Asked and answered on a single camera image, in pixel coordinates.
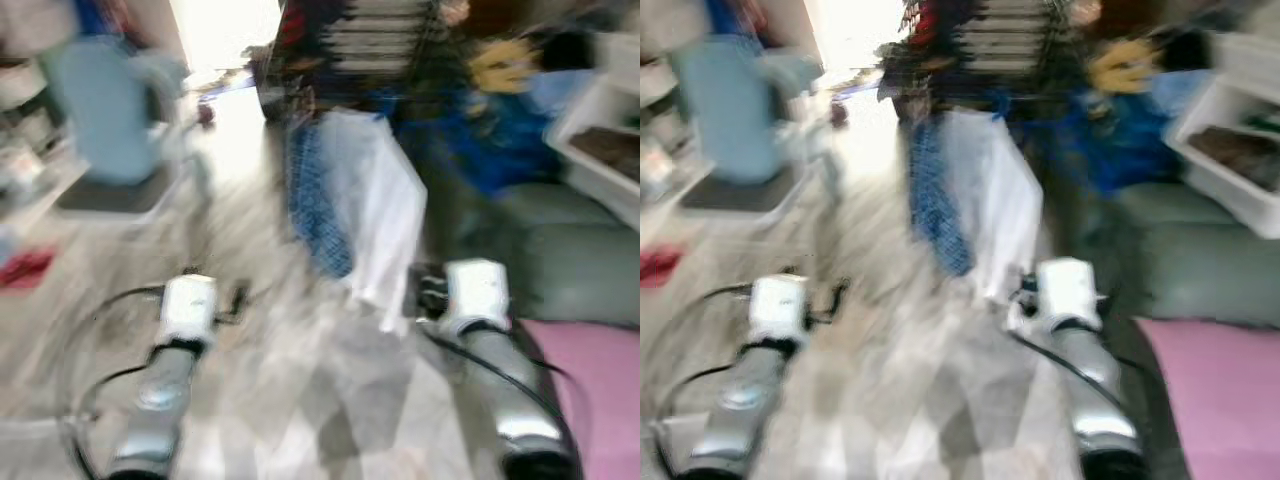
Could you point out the white garment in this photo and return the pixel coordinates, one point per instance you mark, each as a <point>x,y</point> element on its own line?
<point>1000,210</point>
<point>380,210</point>

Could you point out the blue checked garment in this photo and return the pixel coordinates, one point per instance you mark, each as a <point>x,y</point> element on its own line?
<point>935,200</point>
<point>315,200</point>

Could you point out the grey folding chair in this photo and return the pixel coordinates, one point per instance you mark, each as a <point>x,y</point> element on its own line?
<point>735,200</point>
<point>110,200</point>

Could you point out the green leather sofa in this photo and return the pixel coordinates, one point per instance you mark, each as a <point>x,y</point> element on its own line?
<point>1190,260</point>
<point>570,250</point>

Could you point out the blue storage case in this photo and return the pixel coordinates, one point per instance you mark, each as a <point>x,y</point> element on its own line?
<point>1120,150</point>
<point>500,150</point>

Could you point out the red cloth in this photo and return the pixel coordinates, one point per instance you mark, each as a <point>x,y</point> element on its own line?
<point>658,268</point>
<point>25,270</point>

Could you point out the pink mat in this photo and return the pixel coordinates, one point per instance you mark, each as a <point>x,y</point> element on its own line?
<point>1220,400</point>
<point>600,400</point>

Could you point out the white storage bin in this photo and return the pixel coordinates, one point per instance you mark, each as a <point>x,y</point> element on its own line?
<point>600,190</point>
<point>1225,195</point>

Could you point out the blue grey cushion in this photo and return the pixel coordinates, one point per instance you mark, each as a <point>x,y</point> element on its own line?
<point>730,110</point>
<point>105,110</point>

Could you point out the yellow cloth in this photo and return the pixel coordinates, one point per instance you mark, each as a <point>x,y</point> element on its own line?
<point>1125,65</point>
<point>500,65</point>

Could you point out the light blue folded cloth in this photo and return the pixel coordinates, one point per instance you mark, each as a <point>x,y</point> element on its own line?
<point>1180,92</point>
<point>560,92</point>

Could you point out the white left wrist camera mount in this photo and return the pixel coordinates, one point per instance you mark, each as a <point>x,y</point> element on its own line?
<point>188,308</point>
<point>778,308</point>

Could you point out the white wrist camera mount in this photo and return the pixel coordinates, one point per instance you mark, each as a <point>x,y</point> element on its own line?
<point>188,308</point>
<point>1068,292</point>
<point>778,308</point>
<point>475,295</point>

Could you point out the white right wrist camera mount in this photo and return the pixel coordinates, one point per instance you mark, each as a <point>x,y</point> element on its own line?
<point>475,295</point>
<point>1068,292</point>

